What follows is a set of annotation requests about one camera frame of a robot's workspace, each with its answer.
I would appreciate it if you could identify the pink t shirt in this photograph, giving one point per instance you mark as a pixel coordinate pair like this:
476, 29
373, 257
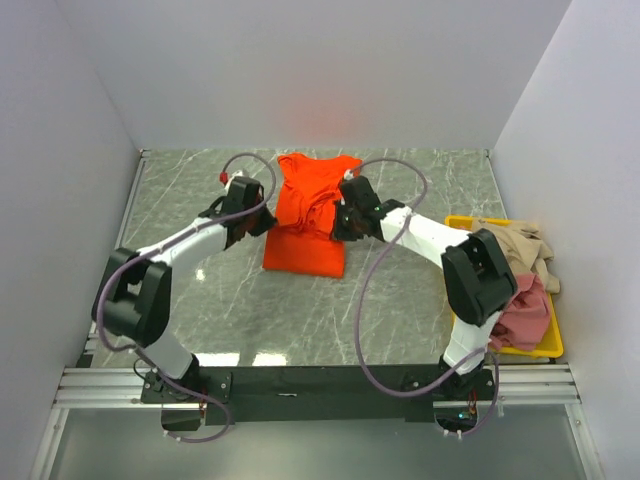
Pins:
525, 320

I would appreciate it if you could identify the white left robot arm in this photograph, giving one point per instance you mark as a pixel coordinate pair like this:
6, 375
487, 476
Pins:
134, 297

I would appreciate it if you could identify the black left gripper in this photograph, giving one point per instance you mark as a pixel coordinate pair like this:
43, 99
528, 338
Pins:
268, 221

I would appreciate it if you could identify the black base crossbar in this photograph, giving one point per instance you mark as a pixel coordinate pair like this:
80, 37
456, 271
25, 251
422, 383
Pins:
307, 393

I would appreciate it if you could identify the orange t shirt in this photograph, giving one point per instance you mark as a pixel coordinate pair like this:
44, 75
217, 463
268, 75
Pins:
301, 242

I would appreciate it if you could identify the yellow plastic bin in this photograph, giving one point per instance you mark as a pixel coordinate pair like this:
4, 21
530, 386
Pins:
551, 345

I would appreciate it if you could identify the beige t shirt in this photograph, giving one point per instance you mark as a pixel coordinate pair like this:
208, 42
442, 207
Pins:
524, 249

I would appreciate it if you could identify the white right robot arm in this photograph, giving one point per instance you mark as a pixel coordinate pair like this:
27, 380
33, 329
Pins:
478, 280

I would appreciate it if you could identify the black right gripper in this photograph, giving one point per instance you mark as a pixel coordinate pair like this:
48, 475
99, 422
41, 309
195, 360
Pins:
338, 231

